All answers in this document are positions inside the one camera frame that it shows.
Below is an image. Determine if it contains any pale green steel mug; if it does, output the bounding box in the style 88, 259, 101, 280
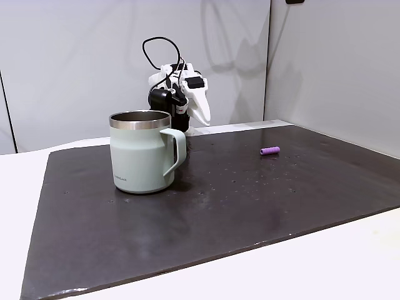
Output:
108, 109, 188, 196

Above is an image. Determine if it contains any black camera cable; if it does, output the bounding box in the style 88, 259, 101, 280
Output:
142, 37, 186, 92

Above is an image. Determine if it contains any black camera box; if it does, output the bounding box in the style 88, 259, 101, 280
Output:
148, 87, 189, 111

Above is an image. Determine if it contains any dark table mat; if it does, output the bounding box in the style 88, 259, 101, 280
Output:
19, 124, 400, 300

